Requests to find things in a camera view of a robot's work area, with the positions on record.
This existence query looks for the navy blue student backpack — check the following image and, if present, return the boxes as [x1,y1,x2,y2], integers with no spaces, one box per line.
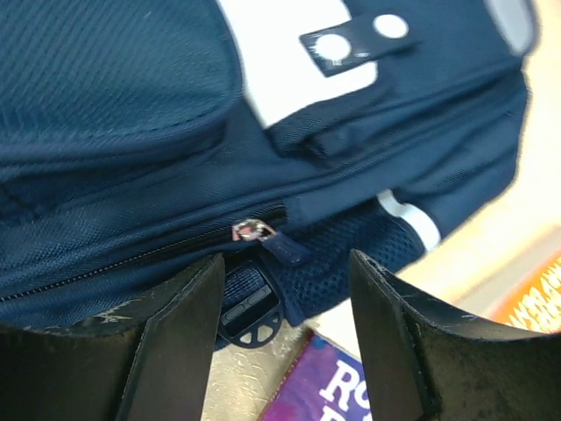
[1,1,537,346]

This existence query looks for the orange Treehouse book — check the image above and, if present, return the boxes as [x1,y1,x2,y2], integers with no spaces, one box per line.
[489,252,560,333]

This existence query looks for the purple Roald Dahl book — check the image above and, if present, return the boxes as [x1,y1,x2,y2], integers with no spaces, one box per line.
[259,332,373,421]

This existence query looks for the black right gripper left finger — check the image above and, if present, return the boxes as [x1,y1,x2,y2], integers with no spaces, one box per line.
[1,254,225,420]

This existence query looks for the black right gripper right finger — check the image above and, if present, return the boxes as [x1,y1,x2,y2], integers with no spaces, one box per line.
[349,250,560,421]

